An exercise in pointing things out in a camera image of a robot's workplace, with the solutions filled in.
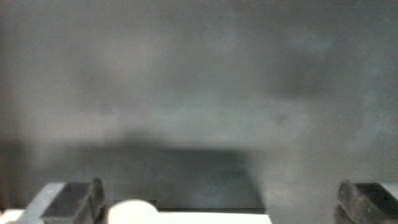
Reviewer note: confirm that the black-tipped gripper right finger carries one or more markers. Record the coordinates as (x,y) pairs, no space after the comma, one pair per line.
(368,203)

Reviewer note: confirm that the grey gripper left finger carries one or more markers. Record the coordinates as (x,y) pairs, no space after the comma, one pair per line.
(66,204)

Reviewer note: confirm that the white front drawer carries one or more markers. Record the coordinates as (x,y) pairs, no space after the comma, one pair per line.
(135,212)

